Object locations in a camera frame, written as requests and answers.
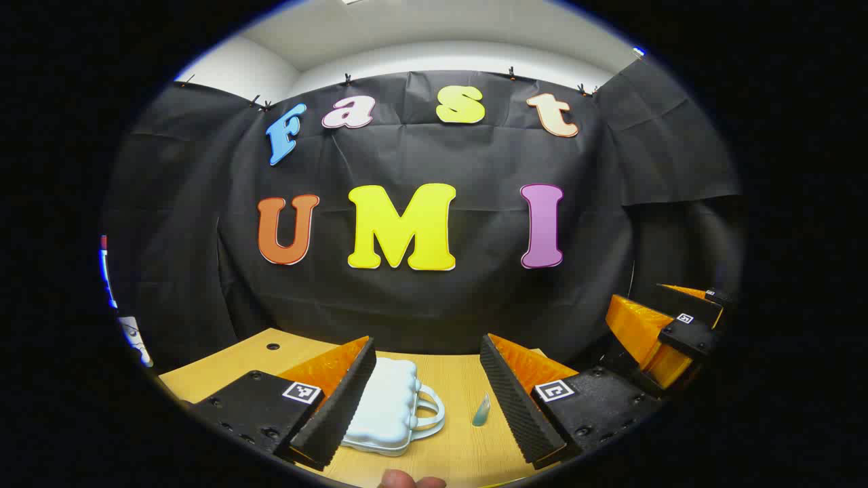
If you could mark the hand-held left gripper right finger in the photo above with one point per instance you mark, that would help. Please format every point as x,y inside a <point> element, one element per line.
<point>515,407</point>

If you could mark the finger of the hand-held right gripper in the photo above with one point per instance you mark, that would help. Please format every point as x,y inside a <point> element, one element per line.
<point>637,325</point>
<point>685,298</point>

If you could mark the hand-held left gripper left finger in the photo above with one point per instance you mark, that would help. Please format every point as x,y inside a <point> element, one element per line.
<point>346,400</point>

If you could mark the blue glass skin care bottle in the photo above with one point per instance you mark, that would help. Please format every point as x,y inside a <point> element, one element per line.
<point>481,411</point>

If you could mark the light blue suitcase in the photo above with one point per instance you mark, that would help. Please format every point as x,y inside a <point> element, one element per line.
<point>386,407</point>

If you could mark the black backdrop cloth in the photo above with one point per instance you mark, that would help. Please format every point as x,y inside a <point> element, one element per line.
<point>420,298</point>

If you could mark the white printed board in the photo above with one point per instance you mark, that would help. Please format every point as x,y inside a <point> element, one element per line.
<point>134,335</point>

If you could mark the blue lit screen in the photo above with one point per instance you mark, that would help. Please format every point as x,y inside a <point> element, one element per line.
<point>105,271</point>

